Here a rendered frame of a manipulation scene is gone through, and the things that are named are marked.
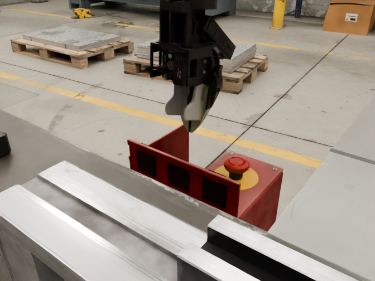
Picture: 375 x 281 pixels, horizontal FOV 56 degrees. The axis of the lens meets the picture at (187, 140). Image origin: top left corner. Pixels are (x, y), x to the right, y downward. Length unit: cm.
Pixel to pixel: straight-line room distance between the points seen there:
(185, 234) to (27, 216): 9
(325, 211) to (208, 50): 39
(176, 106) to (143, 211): 38
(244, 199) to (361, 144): 32
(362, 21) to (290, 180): 398
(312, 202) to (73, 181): 15
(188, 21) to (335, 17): 527
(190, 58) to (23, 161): 25
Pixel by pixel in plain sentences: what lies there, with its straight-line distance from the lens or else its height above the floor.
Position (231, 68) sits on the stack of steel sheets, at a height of 18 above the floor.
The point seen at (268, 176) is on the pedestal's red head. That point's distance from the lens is 59.
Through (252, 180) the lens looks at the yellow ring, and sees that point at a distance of 57.
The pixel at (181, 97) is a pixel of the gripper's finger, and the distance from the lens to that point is 58.
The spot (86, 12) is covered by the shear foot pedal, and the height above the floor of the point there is 9.
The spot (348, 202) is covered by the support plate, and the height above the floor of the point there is 100.
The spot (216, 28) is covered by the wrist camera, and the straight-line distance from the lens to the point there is 56.
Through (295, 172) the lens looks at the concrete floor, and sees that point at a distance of 207.
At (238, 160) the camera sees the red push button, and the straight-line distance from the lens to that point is 56.
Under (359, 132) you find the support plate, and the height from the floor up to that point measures 100.
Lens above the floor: 110
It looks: 29 degrees down
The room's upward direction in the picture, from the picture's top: straight up
